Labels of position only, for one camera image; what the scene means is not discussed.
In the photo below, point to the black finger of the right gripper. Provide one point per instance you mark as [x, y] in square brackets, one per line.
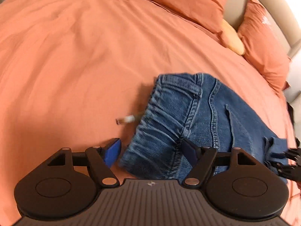
[290, 171]

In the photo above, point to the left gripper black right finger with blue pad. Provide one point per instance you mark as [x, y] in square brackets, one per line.
[204, 160]

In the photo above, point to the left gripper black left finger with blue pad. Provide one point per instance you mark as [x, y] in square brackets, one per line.
[98, 161]

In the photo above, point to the blue denim jeans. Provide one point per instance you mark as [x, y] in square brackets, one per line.
[203, 110]

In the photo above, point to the orange bed sheet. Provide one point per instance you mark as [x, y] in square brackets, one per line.
[59, 91]

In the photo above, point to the small yellow cushion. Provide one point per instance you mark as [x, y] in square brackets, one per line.
[231, 39]

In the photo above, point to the right orange pillow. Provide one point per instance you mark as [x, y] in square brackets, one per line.
[263, 49]

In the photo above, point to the beige padded headboard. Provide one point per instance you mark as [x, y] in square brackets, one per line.
[283, 21]

